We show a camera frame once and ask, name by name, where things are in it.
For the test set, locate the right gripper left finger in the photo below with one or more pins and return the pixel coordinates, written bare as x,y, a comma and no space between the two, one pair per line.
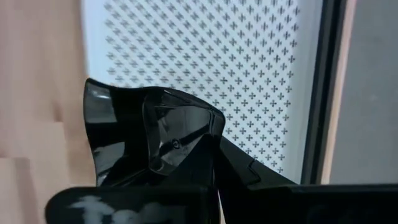
140,205

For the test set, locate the black aluminium table frame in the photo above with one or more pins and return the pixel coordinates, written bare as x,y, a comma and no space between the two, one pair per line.
321,93

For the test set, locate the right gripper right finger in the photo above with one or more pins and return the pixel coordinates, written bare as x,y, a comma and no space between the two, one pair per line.
280,205

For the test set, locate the white perforated metal tray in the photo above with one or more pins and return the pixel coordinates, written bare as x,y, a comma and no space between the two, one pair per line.
248,46

